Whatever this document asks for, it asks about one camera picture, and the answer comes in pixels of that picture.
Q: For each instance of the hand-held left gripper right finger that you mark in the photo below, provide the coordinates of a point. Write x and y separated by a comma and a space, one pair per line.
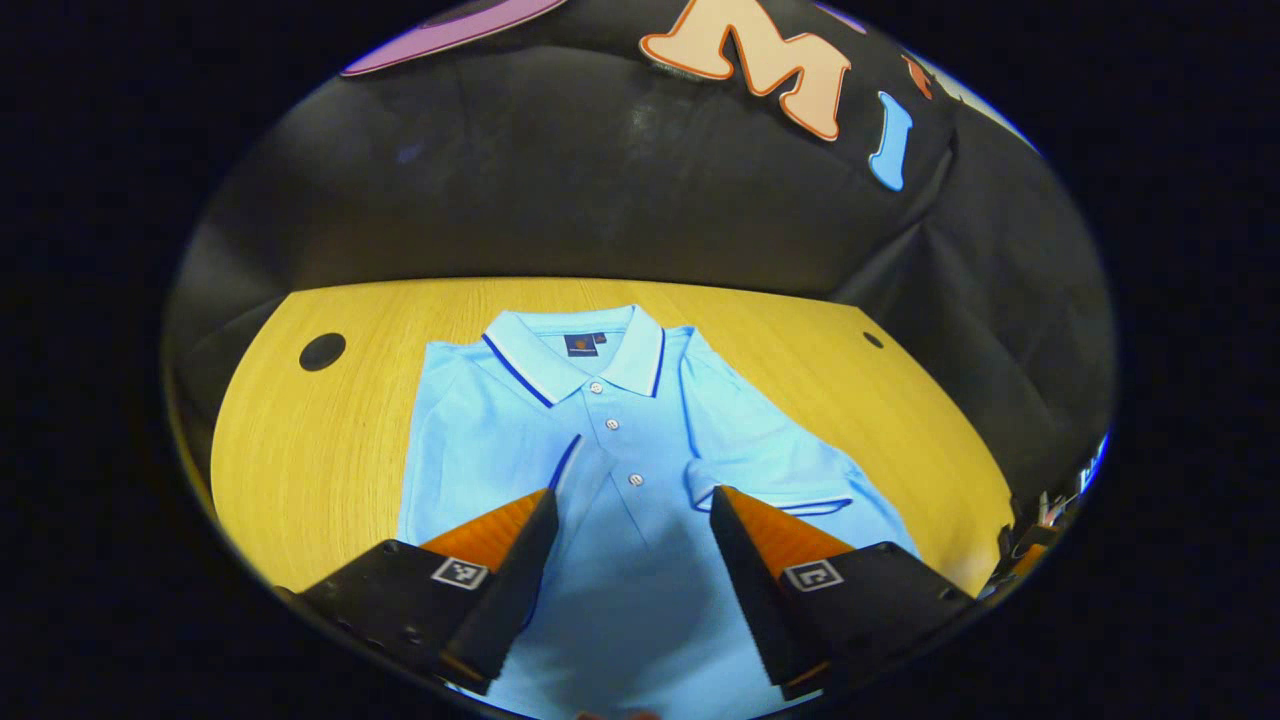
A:
760, 600

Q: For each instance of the black backdrop cloth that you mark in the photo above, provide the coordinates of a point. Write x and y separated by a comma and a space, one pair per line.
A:
600, 180

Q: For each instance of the light blue T-shirt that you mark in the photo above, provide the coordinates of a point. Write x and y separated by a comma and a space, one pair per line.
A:
500, 430

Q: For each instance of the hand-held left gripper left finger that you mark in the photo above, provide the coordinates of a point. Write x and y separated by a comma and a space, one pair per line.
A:
515, 590

